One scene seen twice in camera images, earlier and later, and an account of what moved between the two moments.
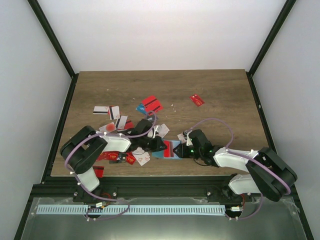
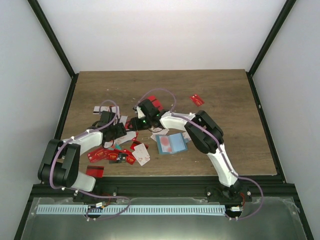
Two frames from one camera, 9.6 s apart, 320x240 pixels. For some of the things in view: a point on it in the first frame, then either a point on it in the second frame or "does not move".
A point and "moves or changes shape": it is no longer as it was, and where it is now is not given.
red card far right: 197,100 does not move
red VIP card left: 108,155 does not move
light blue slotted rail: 180,209 does not move
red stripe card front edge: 99,170 does not move
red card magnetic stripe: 169,152 moves or changes shape
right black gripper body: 196,154 → 143,126
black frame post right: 286,8 does not move
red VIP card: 130,158 does not move
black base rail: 71,187 does not move
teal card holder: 168,153 moves or changes shape
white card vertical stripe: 114,112 does not move
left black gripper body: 149,146 → 117,134
